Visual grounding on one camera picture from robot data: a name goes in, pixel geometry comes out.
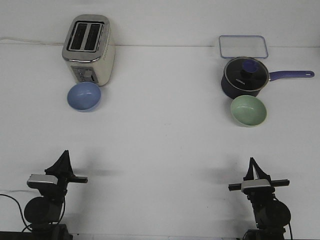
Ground blue bowl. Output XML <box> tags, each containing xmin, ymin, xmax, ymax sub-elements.
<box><xmin>66</xmin><ymin>82</ymin><xmax>102</xmax><ymax>113</ymax></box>

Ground white toaster power cord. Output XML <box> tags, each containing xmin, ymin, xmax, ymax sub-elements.
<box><xmin>0</xmin><ymin>37</ymin><xmax>65</xmax><ymax>46</ymax></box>

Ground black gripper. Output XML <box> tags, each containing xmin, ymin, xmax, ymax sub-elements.
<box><xmin>228</xmin><ymin>157</ymin><xmax>290</xmax><ymax>198</ymax></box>
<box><xmin>44</xmin><ymin>150</ymin><xmax>88</xmax><ymax>200</ymax></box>

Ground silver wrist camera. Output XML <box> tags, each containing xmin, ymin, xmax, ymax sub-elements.
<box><xmin>27</xmin><ymin>174</ymin><xmax>58</xmax><ymax>189</ymax></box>
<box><xmin>241</xmin><ymin>179</ymin><xmax>271</xmax><ymax>193</ymax></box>

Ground dark blue saucepan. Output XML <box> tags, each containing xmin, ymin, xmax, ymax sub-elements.
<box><xmin>221</xmin><ymin>70</ymin><xmax>315</xmax><ymax>99</ymax></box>

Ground clear container blue rim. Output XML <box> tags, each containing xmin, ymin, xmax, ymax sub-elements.
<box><xmin>218</xmin><ymin>35</ymin><xmax>269</xmax><ymax>59</ymax></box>

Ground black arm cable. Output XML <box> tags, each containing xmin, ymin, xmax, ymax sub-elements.
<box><xmin>272</xmin><ymin>194</ymin><xmax>294</xmax><ymax>240</ymax></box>
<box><xmin>0</xmin><ymin>193</ymin><xmax>66</xmax><ymax>233</ymax></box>

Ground silver cream two-slot toaster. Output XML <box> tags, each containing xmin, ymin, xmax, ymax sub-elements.
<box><xmin>62</xmin><ymin>14</ymin><xmax>116</xmax><ymax>86</ymax></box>

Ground green bowl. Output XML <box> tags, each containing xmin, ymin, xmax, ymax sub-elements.
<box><xmin>230</xmin><ymin>95</ymin><xmax>268</xmax><ymax>128</ymax></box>

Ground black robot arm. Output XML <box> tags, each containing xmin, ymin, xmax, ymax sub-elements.
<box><xmin>228</xmin><ymin>157</ymin><xmax>291</xmax><ymax>240</ymax></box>
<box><xmin>24</xmin><ymin>150</ymin><xmax>88</xmax><ymax>240</ymax></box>

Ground glass saucepan lid blue knob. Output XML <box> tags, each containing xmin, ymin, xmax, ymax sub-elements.
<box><xmin>224</xmin><ymin>57</ymin><xmax>269</xmax><ymax>80</ymax></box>

